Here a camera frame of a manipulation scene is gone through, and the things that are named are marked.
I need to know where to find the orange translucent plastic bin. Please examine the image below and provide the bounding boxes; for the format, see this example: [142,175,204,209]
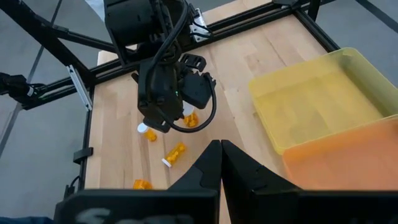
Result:
[282,114,398,191]

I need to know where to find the large orange pill bottle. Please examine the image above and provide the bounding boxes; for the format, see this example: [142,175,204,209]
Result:
[132,179,153,190]

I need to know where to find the black rail clip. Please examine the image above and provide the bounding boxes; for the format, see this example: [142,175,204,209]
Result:
[73,146,94,165]

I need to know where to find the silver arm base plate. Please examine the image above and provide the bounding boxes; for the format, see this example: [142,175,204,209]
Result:
[188,7,210,44]

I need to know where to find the slim orange pill bottle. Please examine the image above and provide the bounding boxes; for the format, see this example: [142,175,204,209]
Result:
[161,142,187,169]

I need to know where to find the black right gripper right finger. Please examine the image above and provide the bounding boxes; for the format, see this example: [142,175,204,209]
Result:
[221,139,398,224]

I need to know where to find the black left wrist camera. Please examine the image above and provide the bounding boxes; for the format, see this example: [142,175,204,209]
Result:
[181,72,217,110]

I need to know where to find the silver frame corner bracket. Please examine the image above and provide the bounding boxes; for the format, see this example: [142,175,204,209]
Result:
[66,64,93,112]

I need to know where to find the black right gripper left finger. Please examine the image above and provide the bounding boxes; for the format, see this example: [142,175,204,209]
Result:
[54,139,223,224]

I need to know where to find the black left camera cable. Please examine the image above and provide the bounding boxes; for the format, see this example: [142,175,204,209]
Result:
[144,0,218,134]

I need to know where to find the blue fabric item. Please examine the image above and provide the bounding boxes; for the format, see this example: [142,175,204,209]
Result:
[0,216,54,224]

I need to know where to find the black cable adapter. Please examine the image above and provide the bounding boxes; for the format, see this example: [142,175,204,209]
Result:
[0,72,43,106]

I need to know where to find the yellow translucent plastic bin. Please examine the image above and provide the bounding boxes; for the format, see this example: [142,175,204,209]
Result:
[248,47,398,156]

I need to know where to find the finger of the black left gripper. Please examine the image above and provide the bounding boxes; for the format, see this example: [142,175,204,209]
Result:
[138,105,172,134]
[160,103,185,121]

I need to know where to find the medium orange pill bottle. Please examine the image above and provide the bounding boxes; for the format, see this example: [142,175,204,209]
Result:
[182,101,200,128]
[137,122,158,142]

